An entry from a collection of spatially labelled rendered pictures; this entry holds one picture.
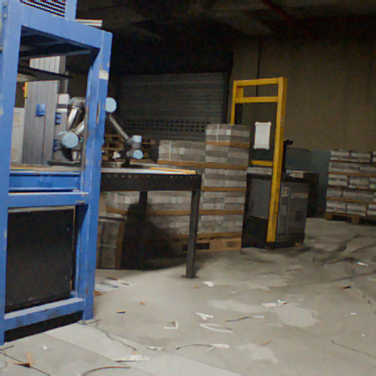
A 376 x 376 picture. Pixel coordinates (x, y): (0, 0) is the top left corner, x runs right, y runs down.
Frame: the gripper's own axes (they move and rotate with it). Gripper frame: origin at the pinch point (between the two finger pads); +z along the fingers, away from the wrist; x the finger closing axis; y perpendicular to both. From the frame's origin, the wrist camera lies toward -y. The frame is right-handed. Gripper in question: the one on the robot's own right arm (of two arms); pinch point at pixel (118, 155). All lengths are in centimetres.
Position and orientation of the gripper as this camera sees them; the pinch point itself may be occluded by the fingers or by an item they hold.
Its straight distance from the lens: 450.2
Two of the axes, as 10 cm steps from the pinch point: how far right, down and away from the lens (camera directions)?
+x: -7.7, 3.5, -5.4
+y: -2.3, -9.3, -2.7
